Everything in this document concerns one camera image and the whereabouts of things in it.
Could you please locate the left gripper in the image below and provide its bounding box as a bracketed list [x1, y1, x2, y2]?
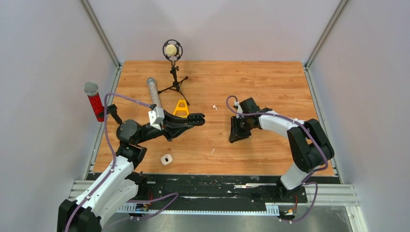
[136, 109, 193, 145]

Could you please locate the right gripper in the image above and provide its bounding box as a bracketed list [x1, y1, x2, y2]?
[230, 116, 255, 142]

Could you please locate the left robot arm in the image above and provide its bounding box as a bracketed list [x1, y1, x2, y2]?
[57, 107, 205, 232]

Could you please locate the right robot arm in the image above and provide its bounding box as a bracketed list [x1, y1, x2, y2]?
[227, 96, 335, 202]

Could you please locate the white earbud case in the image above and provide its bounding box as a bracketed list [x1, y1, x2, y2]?
[160, 154, 174, 166]

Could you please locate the yellow green triangle toy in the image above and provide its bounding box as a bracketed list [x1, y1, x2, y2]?
[173, 99, 190, 118]

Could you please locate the black tripod stand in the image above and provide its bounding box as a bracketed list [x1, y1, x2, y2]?
[157, 61, 190, 106]

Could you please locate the silver glitter microphone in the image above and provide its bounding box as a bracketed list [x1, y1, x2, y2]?
[146, 77, 162, 108]

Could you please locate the cream microphone in shockmount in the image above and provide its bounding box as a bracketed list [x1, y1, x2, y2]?
[162, 39, 183, 62]

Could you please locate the red glitter microphone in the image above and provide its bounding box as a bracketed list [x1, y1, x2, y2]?
[83, 82, 104, 122]

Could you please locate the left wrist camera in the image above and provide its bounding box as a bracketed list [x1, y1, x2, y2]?
[148, 107, 165, 131]

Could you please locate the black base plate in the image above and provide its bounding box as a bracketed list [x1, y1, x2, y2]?
[86, 173, 341, 212]

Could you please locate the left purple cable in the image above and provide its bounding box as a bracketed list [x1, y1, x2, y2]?
[64, 93, 179, 232]

